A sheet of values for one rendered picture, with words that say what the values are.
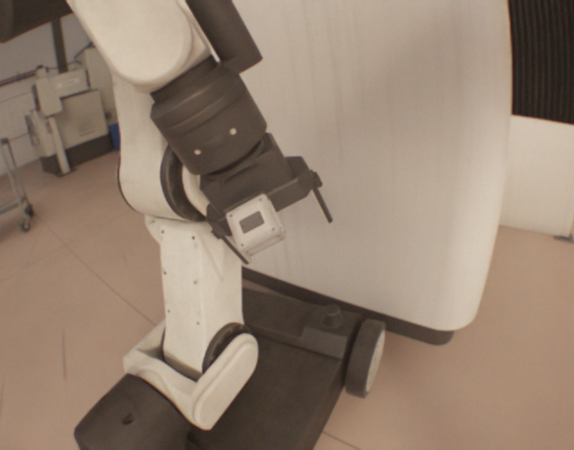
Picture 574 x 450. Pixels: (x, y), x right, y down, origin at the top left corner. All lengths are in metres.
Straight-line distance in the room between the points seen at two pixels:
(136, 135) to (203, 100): 0.24
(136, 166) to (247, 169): 0.23
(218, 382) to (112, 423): 0.19
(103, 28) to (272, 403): 0.66
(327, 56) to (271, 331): 0.64
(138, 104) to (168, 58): 0.24
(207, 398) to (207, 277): 0.20
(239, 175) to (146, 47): 0.14
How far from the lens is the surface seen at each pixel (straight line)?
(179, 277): 0.56
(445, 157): 0.66
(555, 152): 1.62
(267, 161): 0.30
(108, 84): 6.71
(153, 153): 0.45
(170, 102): 0.26
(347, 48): 0.69
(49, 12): 0.42
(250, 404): 0.69
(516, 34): 1.59
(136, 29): 0.24
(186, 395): 0.54
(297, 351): 0.76
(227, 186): 0.30
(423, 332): 0.98
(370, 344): 0.73
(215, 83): 0.26
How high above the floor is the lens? 0.75
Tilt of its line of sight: 27 degrees down
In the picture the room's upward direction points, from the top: 8 degrees counter-clockwise
